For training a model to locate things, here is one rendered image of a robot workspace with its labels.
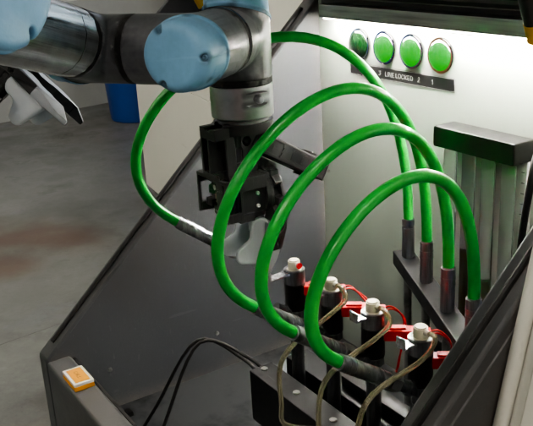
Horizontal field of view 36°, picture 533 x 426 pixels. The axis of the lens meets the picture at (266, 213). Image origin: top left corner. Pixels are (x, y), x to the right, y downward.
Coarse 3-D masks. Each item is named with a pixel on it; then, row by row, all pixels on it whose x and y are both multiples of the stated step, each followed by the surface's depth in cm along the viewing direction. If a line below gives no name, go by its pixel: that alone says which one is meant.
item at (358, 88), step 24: (312, 96) 92; (336, 96) 93; (384, 96) 97; (288, 120) 90; (408, 120) 100; (264, 144) 89; (240, 168) 89; (216, 216) 90; (216, 240) 89; (432, 240) 109; (216, 264) 90; (432, 264) 109
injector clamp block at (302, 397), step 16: (256, 368) 115; (272, 368) 114; (288, 368) 117; (320, 368) 114; (256, 384) 113; (272, 384) 110; (288, 384) 110; (320, 384) 111; (256, 400) 114; (272, 400) 110; (288, 400) 107; (304, 400) 106; (352, 400) 106; (256, 416) 116; (272, 416) 111; (288, 416) 107; (304, 416) 104; (336, 416) 102; (352, 416) 106; (384, 416) 102
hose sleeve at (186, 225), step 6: (180, 216) 110; (180, 222) 110; (186, 222) 110; (192, 222) 111; (180, 228) 110; (186, 228) 110; (192, 228) 110; (198, 228) 111; (204, 228) 111; (192, 234) 110; (198, 234) 110; (204, 234) 111; (210, 234) 111; (204, 240) 111; (210, 240) 111
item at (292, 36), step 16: (272, 32) 104; (288, 32) 105; (304, 32) 105; (336, 48) 106; (368, 80) 109; (160, 96) 104; (144, 128) 105; (400, 144) 112; (400, 160) 113; (144, 192) 107; (160, 208) 109; (176, 224) 110
